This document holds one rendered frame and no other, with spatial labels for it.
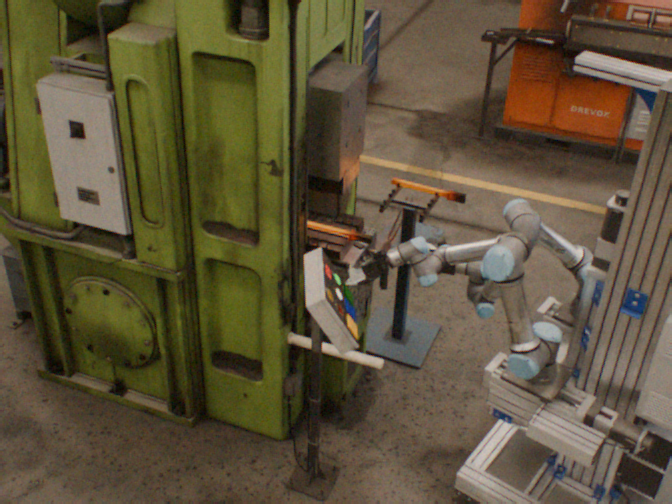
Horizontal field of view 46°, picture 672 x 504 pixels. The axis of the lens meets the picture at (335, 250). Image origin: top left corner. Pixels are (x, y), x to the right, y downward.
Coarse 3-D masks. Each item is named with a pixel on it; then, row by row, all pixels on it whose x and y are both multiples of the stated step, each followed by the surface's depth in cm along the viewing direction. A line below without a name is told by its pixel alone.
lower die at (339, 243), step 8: (328, 224) 375; (336, 224) 375; (312, 232) 369; (320, 232) 369; (328, 232) 368; (312, 240) 365; (328, 240) 364; (336, 240) 364; (344, 240) 364; (352, 240) 373; (312, 248) 363; (328, 248) 360; (336, 248) 361; (344, 248) 363; (328, 256) 362; (336, 256) 361; (344, 256) 366
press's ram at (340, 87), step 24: (312, 72) 326; (336, 72) 327; (360, 72) 327; (312, 96) 316; (336, 96) 312; (360, 96) 333; (312, 120) 322; (336, 120) 318; (360, 120) 340; (312, 144) 328; (336, 144) 324; (360, 144) 349; (312, 168) 334; (336, 168) 330
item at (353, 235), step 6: (312, 222) 373; (318, 228) 370; (324, 228) 369; (330, 228) 369; (336, 228) 369; (342, 234) 367; (348, 234) 365; (354, 234) 365; (360, 234) 365; (354, 240) 366; (360, 240) 365; (366, 240) 365
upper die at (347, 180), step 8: (352, 168) 346; (312, 176) 343; (344, 176) 338; (352, 176) 349; (312, 184) 345; (320, 184) 343; (328, 184) 342; (336, 184) 340; (344, 184) 340; (328, 192) 344; (336, 192) 342; (344, 192) 342
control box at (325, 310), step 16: (304, 256) 323; (320, 256) 317; (320, 272) 308; (336, 272) 327; (320, 288) 300; (336, 288) 315; (320, 304) 295; (336, 304) 305; (320, 320) 300; (336, 320) 300; (352, 320) 317; (336, 336) 305; (352, 336) 306
